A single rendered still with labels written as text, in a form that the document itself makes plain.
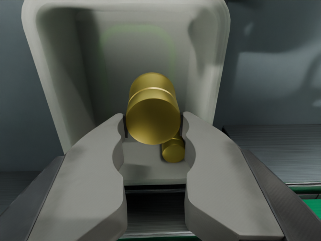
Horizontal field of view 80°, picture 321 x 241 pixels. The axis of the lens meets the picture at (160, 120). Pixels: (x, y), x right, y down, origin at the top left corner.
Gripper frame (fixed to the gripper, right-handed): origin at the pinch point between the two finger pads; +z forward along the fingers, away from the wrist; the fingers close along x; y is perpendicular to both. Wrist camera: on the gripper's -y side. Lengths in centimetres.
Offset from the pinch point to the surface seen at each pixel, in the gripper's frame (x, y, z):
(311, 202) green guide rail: 17.5, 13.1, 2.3
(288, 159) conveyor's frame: 17.3, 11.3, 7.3
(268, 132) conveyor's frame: 17.9, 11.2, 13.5
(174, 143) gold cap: 2.8, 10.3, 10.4
